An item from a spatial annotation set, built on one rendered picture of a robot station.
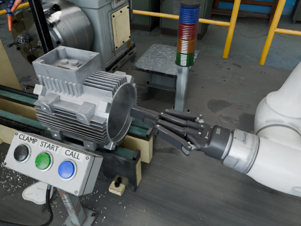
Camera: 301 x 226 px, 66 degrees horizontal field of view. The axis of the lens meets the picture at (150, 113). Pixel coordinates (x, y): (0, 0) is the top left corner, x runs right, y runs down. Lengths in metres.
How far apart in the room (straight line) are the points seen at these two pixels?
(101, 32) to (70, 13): 0.16
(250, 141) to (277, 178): 0.09
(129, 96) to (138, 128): 0.10
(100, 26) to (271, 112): 0.75
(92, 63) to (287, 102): 0.47
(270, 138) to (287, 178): 0.09
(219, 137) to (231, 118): 0.44
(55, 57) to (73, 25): 0.32
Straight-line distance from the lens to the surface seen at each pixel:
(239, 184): 0.75
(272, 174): 0.54
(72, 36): 0.94
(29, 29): 0.98
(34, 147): 0.48
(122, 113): 0.68
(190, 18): 0.72
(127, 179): 0.66
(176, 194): 0.70
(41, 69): 0.60
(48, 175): 0.45
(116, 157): 0.60
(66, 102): 0.58
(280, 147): 0.55
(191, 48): 0.76
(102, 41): 1.09
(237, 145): 0.52
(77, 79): 0.54
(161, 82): 1.08
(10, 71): 1.06
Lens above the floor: 1.39
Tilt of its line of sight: 39 degrees down
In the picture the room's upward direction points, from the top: straight up
